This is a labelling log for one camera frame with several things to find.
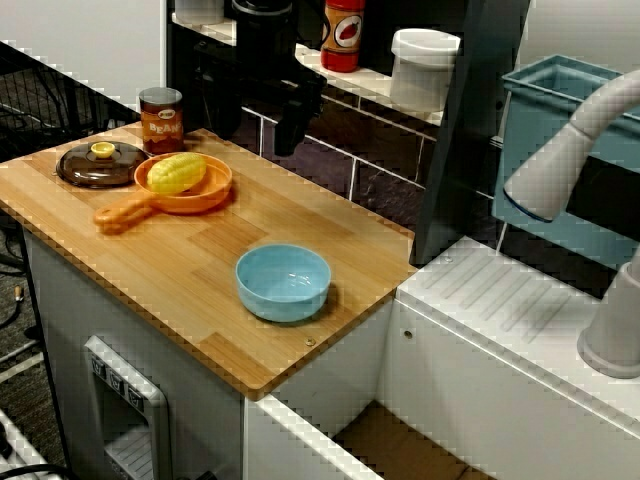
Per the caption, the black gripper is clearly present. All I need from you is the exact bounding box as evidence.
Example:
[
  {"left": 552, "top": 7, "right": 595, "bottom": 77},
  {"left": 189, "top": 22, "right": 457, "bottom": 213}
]
[{"left": 273, "top": 69, "right": 329, "bottom": 156}]

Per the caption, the orange toy frying pan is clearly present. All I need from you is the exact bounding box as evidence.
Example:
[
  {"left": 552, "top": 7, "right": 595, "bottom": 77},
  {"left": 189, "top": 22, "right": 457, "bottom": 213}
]
[{"left": 93, "top": 152, "right": 234, "bottom": 236}]

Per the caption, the yellow toy corn cob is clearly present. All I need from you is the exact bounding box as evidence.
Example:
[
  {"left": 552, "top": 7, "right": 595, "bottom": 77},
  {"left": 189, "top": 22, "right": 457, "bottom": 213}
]
[{"left": 146, "top": 152, "right": 208, "bottom": 196}]

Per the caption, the white shelf ledge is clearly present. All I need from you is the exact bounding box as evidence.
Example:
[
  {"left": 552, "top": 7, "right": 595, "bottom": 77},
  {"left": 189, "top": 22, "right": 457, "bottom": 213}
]
[{"left": 172, "top": 12, "right": 446, "bottom": 126}]

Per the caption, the red sauce bottle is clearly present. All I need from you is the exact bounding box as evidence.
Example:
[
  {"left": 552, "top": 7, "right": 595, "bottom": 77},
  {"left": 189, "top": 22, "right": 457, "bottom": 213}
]
[{"left": 320, "top": 0, "right": 366, "bottom": 74}]

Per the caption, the large white lidded jar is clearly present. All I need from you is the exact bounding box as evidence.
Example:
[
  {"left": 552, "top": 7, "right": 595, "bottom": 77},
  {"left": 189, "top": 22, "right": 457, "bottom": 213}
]
[{"left": 388, "top": 28, "right": 461, "bottom": 114}]

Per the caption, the brown beans can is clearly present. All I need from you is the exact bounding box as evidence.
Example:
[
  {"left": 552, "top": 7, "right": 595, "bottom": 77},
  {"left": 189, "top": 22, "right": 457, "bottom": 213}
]
[{"left": 138, "top": 87, "right": 185, "bottom": 155}]

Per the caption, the small white container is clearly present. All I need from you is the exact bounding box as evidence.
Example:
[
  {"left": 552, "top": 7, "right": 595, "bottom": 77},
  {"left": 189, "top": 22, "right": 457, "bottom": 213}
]
[{"left": 174, "top": 0, "right": 226, "bottom": 25}]

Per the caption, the dark grey upright panel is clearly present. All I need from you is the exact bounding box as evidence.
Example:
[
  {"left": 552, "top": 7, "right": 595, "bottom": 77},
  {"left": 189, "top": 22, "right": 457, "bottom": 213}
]
[{"left": 409, "top": 0, "right": 531, "bottom": 266}]

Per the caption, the light blue bowl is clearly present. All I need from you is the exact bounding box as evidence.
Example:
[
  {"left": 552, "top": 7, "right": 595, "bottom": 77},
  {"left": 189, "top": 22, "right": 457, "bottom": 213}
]
[{"left": 235, "top": 243, "right": 332, "bottom": 323}]

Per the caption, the brown lid with yellow knob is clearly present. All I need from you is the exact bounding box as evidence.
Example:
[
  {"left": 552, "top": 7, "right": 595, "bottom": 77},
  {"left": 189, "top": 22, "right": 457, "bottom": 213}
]
[{"left": 54, "top": 141, "right": 154, "bottom": 190}]

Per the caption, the teal plastic bin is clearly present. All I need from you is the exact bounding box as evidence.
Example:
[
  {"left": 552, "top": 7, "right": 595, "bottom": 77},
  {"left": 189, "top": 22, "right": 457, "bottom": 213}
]
[{"left": 490, "top": 54, "right": 640, "bottom": 274}]

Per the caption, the grey toy faucet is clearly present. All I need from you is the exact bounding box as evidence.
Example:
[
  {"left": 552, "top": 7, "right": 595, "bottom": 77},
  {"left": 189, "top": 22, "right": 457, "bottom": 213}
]
[{"left": 502, "top": 69, "right": 640, "bottom": 380}]

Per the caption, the white cabinet body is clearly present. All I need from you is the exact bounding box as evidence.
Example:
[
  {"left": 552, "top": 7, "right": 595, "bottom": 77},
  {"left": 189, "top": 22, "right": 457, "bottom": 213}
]
[{"left": 22, "top": 229, "right": 246, "bottom": 480}]

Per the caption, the white toy sink unit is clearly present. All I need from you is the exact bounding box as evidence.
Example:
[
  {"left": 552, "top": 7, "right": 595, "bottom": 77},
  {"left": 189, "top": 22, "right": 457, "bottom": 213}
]
[{"left": 242, "top": 234, "right": 640, "bottom": 480}]

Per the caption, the black wire mesh rack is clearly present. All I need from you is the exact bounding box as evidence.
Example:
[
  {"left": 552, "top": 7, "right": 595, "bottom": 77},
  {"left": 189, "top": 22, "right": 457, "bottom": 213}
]
[{"left": 0, "top": 42, "right": 126, "bottom": 161}]

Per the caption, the black floor cable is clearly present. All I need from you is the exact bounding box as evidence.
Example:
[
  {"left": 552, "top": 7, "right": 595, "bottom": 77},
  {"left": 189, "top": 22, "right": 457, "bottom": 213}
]
[{"left": 0, "top": 297, "right": 24, "bottom": 331}]

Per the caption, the white metal frame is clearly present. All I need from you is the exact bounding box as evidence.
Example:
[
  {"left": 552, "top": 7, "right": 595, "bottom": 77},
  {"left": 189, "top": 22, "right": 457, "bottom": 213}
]
[{"left": 0, "top": 407, "right": 51, "bottom": 480}]

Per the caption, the black cable by frame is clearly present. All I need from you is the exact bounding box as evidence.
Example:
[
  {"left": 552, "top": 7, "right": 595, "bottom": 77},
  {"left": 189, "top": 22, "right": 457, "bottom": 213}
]
[{"left": 0, "top": 463, "right": 69, "bottom": 480}]

